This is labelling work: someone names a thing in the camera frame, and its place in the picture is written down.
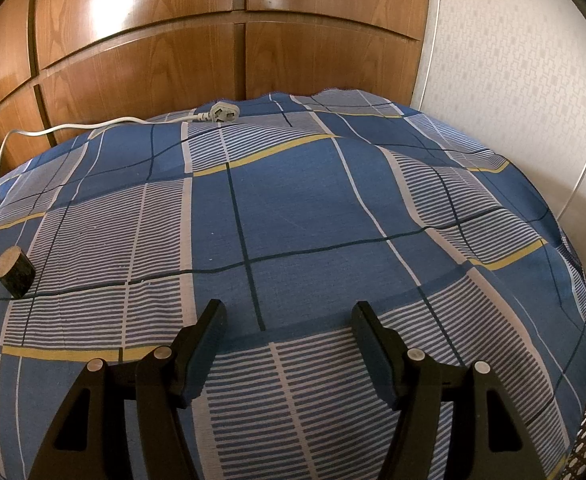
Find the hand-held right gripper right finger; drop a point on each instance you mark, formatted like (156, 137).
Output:
(373, 355)

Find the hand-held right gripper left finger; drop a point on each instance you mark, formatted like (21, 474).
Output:
(205, 355)

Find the dark cut fruit piece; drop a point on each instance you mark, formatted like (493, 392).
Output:
(15, 275)

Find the blue plaid cloth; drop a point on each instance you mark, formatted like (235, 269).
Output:
(298, 210)

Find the wooden wardrobe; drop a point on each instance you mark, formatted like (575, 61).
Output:
(173, 35)

